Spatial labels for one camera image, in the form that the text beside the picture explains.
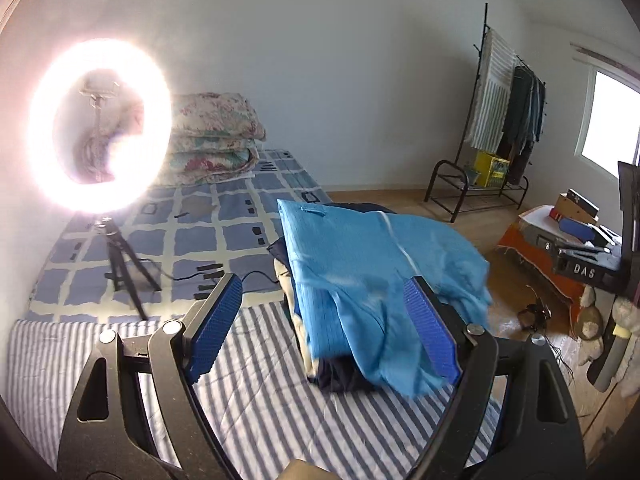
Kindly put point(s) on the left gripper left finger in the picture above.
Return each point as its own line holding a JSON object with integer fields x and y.
{"x": 207, "y": 326}

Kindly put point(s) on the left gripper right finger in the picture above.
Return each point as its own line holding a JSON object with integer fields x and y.
{"x": 440, "y": 329}

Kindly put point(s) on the blue garment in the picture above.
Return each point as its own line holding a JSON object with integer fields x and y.
{"x": 457, "y": 273}

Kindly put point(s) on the pile of dark clothes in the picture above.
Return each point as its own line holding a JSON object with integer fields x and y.
{"x": 348, "y": 269}

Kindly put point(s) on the black clothes rack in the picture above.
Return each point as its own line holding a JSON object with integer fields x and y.
{"x": 453, "y": 187}

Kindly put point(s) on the dark hanging clothes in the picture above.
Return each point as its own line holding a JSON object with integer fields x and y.
{"x": 524, "y": 122}

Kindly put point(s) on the blue patterned bed sheet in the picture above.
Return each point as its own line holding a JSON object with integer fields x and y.
{"x": 186, "y": 237}

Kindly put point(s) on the striped blue white quilt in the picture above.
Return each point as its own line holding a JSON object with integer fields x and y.
{"x": 257, "y": 399}

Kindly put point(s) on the orange cloth covered table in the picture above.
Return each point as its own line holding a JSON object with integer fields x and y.
{"x": 532, "y": 237}

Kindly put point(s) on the black box labelled DAS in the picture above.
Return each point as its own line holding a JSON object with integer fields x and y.
{"x": 592, "y": 266}

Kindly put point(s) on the plush toys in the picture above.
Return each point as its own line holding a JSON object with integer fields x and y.
{"x": 607, "y": 328}

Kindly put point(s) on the yellow box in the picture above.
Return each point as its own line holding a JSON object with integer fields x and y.
{"x": 491, "y": 170}

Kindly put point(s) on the brown cardboard box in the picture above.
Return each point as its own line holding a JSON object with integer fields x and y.
{"x": 573, "y": 205}

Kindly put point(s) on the folded floral quilt stack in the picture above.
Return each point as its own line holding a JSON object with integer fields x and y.
{"x": 215, "y": 137}

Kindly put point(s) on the striped white hanging cloth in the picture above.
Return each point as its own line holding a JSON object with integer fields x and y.
{"x": 491, "y": 96}

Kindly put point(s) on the window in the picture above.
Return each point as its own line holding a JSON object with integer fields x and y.
{"x": 609, "y": 132}

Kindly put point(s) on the ring light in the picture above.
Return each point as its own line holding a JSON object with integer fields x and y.
{"x": 97, "y": 126}

